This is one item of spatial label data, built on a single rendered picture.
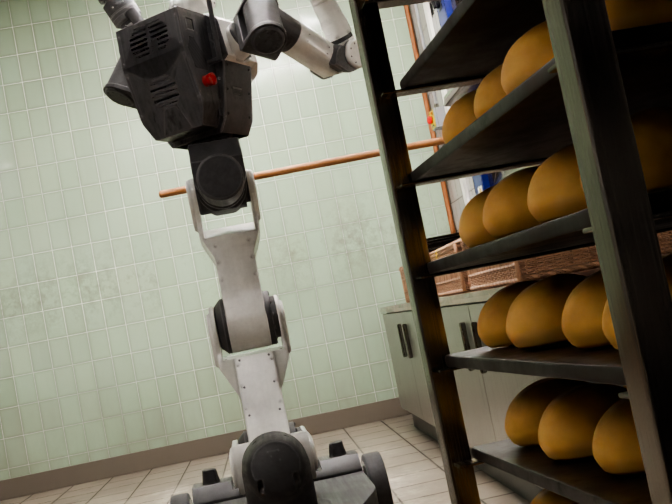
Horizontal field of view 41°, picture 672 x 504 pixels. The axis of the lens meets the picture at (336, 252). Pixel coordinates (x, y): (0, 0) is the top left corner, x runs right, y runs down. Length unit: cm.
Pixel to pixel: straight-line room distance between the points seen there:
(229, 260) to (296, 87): 268
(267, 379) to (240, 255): 33
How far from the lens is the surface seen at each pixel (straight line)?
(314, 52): 240
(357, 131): 489
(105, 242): 484
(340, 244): 479
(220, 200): 217
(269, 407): 228
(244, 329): 230
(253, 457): 199
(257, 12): 231
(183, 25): 228
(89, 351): 484
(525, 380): 213
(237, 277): 233
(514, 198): 74
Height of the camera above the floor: 59
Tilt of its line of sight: 4 degrees up
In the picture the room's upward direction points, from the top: 11 degrees counter-clockwise
